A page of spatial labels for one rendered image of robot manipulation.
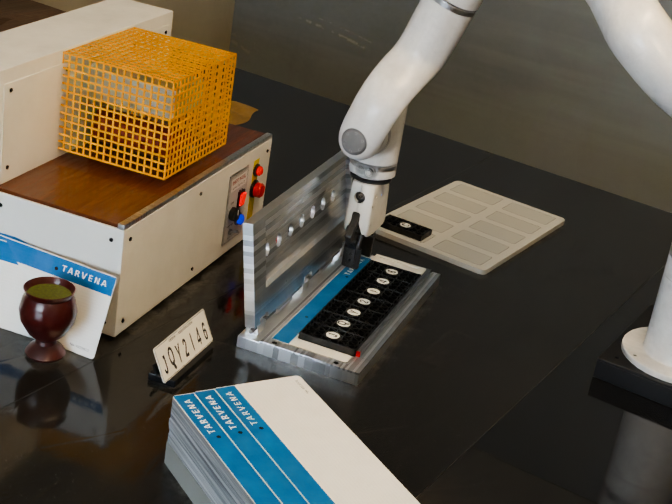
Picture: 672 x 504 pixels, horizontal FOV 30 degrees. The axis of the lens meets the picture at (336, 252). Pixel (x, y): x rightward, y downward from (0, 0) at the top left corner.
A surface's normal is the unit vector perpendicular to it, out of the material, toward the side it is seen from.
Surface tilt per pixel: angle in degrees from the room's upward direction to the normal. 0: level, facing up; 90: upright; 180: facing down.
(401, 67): 47
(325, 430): 0
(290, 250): 81
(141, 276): 90
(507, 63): 90
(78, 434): 0
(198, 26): 90
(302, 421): 0
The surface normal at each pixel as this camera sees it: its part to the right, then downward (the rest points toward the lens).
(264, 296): 0.93, 0.14
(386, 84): -0.09, -0.23
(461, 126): -0.51, 0.28
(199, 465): -0.86, 0.08
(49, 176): 0.15, -0.90
